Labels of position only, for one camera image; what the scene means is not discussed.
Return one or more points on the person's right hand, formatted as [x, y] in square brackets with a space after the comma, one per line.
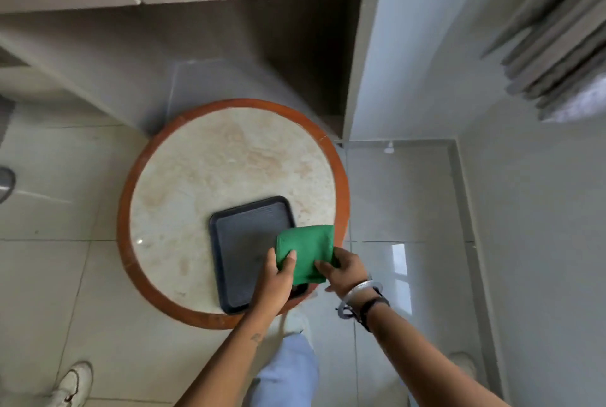
[348, 271]

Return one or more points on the person's left hand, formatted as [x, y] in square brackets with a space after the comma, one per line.
[273, 286]

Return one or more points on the person's right fingers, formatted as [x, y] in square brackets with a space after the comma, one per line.
[325, 269]

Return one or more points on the person's left thumb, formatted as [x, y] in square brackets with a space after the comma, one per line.
[290, 262]

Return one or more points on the green cleaning cloth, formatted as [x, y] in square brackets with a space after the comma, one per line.
[307, 245]

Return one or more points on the person's left forearm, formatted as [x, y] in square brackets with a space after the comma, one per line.
[227, 364]

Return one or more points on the person's right forearm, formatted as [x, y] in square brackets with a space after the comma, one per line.
[426, 359]

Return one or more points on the silver bangle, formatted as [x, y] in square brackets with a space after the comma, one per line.
[362, 287]

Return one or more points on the black plastic tray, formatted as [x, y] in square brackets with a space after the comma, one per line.
[241, 250]

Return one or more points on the black wrist band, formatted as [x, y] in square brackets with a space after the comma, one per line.
[374, 306]

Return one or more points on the white shoe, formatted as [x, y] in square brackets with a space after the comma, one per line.
[71, 385]
[464, 364]
[296, 325]

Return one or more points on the light blue trouser leg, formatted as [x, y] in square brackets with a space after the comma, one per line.
[286, 373]

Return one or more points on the round marble table terracotta rim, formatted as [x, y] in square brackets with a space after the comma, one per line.
[189, 170]

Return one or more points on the small white door stopper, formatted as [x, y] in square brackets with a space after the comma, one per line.
[389, 148]

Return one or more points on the grey round object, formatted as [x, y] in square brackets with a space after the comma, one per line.
[5, 184]

